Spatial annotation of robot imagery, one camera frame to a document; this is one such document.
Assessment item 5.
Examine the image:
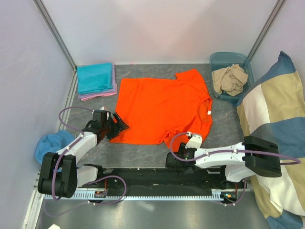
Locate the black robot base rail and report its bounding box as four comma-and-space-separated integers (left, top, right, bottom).
98, 167, 244, 197

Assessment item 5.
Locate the crumpled beige t-shirt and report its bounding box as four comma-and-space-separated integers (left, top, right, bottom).
212, 64, 248, 96

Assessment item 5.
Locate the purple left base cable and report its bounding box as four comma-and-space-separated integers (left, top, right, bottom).
42, 176, 128, 218

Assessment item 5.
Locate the left aluminium frame post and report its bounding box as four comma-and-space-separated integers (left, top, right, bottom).
33, 0, 77, 72

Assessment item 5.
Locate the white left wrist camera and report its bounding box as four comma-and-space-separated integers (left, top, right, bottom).
92, 107, 111, 119

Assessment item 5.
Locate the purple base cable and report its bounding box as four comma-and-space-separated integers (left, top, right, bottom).
42, 176, 128, 218
212, 178, 250, 208

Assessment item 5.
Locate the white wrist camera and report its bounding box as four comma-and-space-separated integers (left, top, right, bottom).
92, 107, 111, 119
185, 132, 203, 149

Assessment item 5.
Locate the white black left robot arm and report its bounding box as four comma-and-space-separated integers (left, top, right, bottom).
37, 110, 129, 200

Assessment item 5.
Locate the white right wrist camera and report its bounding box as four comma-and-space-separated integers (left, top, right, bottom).
185, 132, 203, 149

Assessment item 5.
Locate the orange t-shirt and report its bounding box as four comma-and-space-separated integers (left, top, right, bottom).
111, 69, 213, 150

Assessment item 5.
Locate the blue beige checkered pillow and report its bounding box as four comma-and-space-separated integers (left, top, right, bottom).
237, 52, 305, 229

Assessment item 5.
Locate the right aluminium frame post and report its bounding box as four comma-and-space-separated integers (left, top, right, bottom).
247, 0, 286, 61

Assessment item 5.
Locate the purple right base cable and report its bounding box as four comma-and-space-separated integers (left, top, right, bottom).
212, 178, 250, 208

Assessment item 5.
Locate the grey slotted cable duct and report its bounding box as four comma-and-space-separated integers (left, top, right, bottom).
44, 188, 239, 201

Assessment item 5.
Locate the crumpled blue cloth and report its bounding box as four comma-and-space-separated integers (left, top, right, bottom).
34, 130, 75, 165

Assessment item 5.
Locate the aluminium frame post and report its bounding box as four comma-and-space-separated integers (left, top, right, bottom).
33, 0, 77, 72
247, 0, 286, 61

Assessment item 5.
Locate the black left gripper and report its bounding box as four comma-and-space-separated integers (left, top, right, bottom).
102, 112, 129, 141

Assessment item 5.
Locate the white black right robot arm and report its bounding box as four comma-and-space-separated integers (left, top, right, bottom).
170, 132, 282, 188

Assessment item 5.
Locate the teal plastic bin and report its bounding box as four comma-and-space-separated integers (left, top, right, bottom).
209, 52, 254, 104

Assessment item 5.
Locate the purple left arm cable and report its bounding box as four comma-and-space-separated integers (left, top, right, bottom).
51, 106, 96, 201

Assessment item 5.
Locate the folded purple t-shirt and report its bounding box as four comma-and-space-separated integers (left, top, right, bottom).
78, 64, 118, 99

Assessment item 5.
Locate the folded turquoise t-shirt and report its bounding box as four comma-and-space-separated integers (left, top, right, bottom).
77, 62, 113, 94

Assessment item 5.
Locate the folded pink t-shirt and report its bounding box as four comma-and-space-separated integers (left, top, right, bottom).
78, 92, 117, 101

